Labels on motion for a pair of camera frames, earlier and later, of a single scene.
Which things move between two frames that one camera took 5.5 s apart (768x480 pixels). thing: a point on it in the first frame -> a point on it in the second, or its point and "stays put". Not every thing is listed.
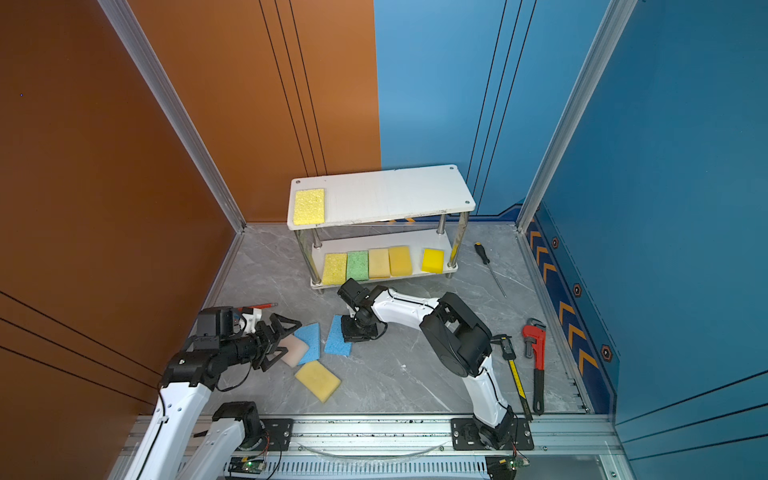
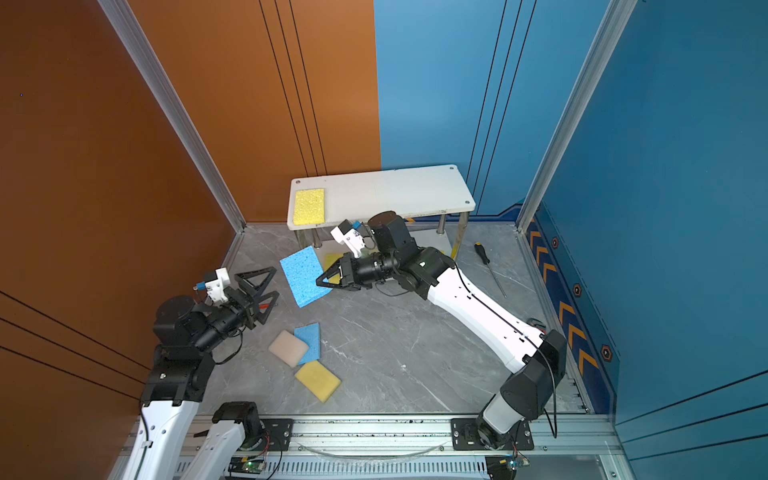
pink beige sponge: x=297 y=349 stays put
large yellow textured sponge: x=309 y=208 stays put
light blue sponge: x=311 y=335 stays put
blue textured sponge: x=335 y=342 -> x=302 y=270
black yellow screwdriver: x=483 y=255 stays put
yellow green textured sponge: x=334 y=269 stays put
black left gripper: x=265 y=344 -> x=244 y=303
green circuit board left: x=246 y=465 stays put
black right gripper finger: x=354 y=333 -> x=342 y=266
